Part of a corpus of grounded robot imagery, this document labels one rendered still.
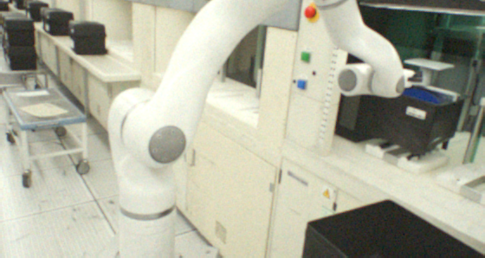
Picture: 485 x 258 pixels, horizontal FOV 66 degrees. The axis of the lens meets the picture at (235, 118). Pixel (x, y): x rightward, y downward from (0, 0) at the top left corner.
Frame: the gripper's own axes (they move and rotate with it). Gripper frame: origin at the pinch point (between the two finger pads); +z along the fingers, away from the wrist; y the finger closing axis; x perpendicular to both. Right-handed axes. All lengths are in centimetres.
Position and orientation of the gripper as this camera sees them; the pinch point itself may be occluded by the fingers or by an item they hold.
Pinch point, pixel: (408, 74)
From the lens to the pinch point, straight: 131.5
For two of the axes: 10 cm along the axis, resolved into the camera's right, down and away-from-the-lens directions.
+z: 7.9, -1.3, 6.0
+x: 0.9, -9.5, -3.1
